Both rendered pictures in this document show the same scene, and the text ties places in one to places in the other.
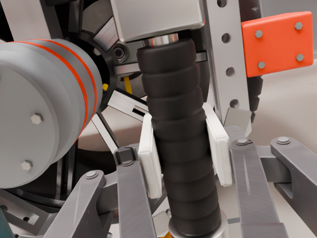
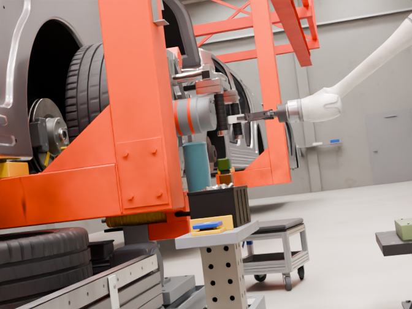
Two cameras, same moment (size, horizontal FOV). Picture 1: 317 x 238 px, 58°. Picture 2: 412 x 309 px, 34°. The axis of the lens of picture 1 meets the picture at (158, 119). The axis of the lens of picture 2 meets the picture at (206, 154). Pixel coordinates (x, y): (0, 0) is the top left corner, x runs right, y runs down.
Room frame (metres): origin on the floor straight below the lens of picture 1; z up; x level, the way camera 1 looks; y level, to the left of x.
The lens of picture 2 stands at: (-0.03, 2.69, 0.58)
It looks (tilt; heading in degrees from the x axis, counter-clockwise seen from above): 3 degrees up; 277
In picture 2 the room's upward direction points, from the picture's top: 7 degrees counter-clockwise
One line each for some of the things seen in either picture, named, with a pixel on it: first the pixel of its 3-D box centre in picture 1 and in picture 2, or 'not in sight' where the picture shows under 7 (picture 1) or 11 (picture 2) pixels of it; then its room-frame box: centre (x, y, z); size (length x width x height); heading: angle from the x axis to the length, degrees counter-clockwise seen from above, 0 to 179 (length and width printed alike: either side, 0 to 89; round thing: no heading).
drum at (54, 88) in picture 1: (35, 98); (186, 116); (0.35, 0.14, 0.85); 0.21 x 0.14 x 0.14; 176
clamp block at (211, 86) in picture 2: not in sight; (209, 86); (0.23, 0.32, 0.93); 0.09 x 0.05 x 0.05; 176
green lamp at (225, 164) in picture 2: not in sight; (224, 164); (0.19, 0.51, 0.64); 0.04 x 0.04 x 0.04; 86
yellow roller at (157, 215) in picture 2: not in sight; (137, 217); (0.59, 0.13, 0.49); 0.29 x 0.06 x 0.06; 176
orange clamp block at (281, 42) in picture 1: (269, 44); not in sight; (0.41, -0.18, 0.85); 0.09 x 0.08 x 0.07; 86
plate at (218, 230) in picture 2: not in sight; (208, 231); (0.22, 0.88, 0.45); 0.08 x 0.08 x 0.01; 86
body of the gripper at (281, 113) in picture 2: not in sight; (276, 113); (0.02, 0.00, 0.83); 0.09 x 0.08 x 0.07; 176
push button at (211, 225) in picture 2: not in sight; (208, 227); (0.22, 0.88, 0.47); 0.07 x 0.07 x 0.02; 86
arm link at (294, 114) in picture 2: not in sight; (294, 111); (-0.06, 0.00, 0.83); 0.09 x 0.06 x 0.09; 86
